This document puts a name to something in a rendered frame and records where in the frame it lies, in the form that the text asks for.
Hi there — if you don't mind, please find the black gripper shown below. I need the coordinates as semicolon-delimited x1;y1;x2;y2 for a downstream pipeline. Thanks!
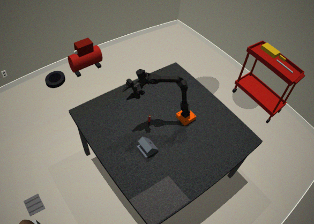
122;79;143;100

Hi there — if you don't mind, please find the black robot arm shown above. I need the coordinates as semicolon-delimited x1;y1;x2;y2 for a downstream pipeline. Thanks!
135;69;190;118

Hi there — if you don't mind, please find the grey sloped panel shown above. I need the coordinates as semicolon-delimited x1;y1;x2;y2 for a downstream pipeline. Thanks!
137;136;158;158

